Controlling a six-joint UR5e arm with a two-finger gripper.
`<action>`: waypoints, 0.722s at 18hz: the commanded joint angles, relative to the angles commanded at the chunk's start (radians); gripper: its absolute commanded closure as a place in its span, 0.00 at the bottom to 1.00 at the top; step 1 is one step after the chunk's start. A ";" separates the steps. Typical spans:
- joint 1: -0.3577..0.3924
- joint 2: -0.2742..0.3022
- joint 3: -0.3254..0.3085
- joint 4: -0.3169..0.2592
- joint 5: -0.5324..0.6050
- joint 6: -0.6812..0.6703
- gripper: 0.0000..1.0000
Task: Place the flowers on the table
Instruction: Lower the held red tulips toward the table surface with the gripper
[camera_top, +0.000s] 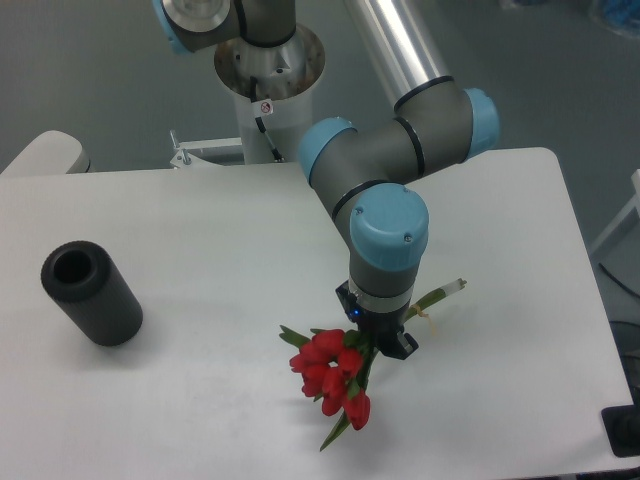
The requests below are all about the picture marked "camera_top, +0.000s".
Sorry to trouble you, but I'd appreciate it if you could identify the black cable on pedestal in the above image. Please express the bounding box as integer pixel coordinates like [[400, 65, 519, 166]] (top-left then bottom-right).
[[248, 74, 287, 164]]

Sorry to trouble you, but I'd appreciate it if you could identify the white frame at right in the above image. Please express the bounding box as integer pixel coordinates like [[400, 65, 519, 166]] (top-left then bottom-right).
[[588, 170, 639, 258]]

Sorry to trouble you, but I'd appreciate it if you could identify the red tulip bouquet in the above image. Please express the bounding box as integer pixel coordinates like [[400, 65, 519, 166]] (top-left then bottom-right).
[[278, 277, 469, 453]]

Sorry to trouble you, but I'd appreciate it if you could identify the white chair armrest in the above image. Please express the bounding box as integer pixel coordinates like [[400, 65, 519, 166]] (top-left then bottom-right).
[[1, 130, 92, 178]]

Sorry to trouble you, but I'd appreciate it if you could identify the blue object top right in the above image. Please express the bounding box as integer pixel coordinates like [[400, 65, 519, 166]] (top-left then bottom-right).
[[589, 0, 639, 38]]

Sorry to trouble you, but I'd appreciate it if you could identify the black cable on floor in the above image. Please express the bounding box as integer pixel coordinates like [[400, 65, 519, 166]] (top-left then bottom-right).
[[598, 263, 640, 294]]

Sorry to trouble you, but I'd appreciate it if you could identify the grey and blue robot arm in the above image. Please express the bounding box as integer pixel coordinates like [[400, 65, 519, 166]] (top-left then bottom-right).
[[153, 1, 500, 359]]

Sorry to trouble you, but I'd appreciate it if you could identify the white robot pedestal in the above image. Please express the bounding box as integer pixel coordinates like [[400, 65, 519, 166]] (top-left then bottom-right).
[[171, 24, 325, 167]]

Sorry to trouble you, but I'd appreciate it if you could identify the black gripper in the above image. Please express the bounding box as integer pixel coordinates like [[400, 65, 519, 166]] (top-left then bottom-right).
[[336, 281, 418, 360]]

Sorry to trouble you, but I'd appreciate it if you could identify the black ribbed cylinder vase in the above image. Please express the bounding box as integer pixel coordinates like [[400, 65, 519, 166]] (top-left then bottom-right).
[[40, 240, 143, 347]]

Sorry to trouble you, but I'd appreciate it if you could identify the black device at table edge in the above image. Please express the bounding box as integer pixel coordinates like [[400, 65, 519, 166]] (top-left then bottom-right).
[[601, 405, 639, 458]]

